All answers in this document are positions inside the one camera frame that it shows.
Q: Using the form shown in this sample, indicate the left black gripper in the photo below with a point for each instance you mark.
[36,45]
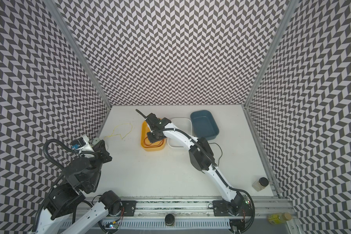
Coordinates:
[100,147]

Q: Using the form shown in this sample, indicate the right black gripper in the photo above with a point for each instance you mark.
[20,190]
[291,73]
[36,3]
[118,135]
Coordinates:
[153,126]

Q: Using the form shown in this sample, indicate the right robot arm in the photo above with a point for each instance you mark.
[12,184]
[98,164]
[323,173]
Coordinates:
[201,156]

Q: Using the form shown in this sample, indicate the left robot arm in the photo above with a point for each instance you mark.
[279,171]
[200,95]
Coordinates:
[67,196]

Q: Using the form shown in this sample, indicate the clear jar white lid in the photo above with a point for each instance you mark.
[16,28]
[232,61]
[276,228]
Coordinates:
[95,141]

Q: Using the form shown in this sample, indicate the dark teal plastic tray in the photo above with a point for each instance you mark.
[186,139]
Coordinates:
[204,124]

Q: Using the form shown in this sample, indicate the black round knob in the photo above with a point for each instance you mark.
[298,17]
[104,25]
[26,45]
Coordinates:
[169,220]

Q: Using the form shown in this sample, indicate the small jar dark lid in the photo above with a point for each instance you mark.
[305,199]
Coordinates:
[260,184]

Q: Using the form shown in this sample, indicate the yellow bottle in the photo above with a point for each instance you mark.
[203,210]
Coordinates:
[279,218]

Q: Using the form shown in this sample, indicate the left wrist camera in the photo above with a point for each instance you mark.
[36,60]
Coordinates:
[81,144]

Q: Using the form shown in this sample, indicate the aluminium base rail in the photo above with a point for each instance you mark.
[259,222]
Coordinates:
[191,213]

